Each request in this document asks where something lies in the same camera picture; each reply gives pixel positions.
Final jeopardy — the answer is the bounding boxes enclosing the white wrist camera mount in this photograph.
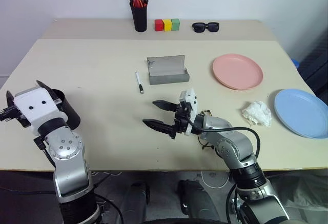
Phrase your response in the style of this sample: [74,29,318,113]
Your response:
[13,86,68,135]
[178,88,198,135]

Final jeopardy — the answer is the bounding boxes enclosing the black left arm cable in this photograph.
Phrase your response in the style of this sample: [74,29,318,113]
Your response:
[33,136,53,159]

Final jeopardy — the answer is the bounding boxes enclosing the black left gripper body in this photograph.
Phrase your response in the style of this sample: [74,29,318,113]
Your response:
[0,105,32,129]

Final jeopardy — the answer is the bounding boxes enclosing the crumpled white tissue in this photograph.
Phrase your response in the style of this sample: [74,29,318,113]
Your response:
[240,100,273,128]

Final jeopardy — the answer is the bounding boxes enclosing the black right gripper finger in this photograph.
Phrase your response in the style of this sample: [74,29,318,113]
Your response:
[152,99,178,112]
[142,118,176,139]

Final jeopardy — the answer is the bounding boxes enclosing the black sunglasses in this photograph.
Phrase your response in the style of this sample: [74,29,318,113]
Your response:
[192,22,220,34]

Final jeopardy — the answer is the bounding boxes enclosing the white marker with black cap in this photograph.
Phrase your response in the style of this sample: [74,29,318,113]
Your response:
[135,71,145,95]

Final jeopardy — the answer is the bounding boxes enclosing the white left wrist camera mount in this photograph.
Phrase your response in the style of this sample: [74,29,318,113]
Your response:
[13,86,68,135]

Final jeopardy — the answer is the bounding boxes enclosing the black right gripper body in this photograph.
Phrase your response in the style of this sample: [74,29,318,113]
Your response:
[170,103,197,140]

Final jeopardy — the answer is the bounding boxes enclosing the blue plate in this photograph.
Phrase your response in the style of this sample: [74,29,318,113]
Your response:
[274,88,328,140]

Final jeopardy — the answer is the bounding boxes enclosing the tall black tool holder cup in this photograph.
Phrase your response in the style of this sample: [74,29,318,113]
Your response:
[129,1,149,33]

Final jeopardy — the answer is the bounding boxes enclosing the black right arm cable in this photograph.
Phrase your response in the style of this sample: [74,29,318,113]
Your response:
[189,117,261,164]

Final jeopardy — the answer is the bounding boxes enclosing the open grey glasses case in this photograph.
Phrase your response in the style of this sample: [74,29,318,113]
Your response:
[146,54,191,86]

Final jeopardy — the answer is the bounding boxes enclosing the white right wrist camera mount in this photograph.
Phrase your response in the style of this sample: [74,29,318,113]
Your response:
[178,88,198,135]

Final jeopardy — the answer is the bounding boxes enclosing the translucent plastic bag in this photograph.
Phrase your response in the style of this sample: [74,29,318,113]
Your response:
[278,171,328,221]

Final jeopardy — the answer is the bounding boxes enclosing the pink plate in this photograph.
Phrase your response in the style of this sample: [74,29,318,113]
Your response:
[212,53,264,91]

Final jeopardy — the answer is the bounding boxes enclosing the plain black cup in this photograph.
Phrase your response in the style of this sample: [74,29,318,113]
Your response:
[51,89,81,130]

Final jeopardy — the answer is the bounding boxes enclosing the dark rounded shape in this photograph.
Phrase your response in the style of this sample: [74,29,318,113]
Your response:
[177,179,220,224]
[122,181,151,224]

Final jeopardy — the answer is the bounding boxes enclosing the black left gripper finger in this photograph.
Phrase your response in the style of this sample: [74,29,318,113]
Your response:
[6,90,16,108]
[35,80,59,102]

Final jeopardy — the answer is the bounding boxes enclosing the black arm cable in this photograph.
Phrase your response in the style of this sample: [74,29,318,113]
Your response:
[33,136,53,159]
[189,117,261,164]

